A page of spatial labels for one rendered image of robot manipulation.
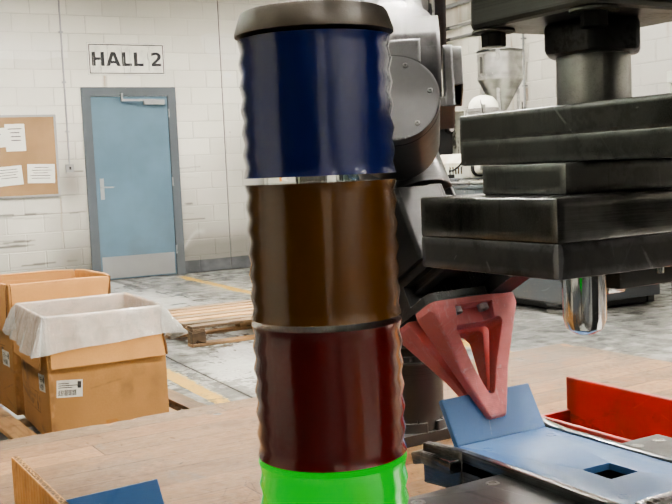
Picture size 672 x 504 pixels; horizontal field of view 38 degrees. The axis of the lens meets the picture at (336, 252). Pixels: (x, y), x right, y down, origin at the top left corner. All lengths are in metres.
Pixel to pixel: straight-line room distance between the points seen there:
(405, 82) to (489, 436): 0.22
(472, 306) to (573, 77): 0.19
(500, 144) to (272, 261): 0.29
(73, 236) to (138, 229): 0.75
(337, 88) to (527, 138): 0.28
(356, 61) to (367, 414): 0.08
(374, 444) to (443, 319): 0.37
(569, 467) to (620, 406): 0.33
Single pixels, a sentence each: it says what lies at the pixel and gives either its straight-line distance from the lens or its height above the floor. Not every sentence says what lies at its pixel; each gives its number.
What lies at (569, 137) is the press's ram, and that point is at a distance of 0.48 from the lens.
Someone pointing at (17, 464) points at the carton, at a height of 0.97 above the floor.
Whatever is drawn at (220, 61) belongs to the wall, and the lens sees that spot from 12.11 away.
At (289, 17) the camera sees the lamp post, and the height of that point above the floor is 1.19.
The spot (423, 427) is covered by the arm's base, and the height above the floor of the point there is 0.92.
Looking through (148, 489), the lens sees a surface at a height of 0.94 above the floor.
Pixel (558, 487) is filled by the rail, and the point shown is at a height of 0.99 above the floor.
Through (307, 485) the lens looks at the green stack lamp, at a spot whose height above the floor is 1.08.
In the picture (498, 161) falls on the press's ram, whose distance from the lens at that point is 0.51.
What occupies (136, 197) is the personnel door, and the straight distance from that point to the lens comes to 11.64.
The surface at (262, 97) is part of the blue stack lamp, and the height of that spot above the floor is 1.17.
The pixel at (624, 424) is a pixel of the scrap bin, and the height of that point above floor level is 0.93.
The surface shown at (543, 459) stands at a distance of 0.58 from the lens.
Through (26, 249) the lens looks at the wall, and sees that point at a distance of 11.40.
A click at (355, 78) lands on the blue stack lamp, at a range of 0.23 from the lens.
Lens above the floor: 1.16
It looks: 5 degrees down
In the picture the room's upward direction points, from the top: 3 degrees counter-clockwise
